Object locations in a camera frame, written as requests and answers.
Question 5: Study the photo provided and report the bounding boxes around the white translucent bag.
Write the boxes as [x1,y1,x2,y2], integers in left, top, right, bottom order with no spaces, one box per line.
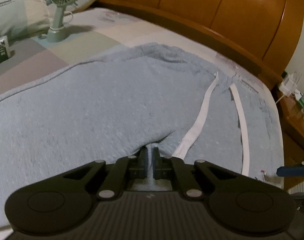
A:
[278,71,303,97]

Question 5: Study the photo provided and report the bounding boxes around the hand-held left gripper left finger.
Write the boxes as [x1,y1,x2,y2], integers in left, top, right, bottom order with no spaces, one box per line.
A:
[63,146,149,201]

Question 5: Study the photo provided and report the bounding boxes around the grey sweatpants with white drawstring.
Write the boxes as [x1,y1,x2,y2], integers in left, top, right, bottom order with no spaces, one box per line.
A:
[0,44,283,228]

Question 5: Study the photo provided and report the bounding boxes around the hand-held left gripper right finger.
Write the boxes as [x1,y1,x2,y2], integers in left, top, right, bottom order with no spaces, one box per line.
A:
[152,147,242,201]

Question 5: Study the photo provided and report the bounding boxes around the wooden headboard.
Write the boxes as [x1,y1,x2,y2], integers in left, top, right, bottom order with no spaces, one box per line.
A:
[93,0,304,90]

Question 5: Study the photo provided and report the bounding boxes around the wooden nightstand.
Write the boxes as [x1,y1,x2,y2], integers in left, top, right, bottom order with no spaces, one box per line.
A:
[275,87,304,155]

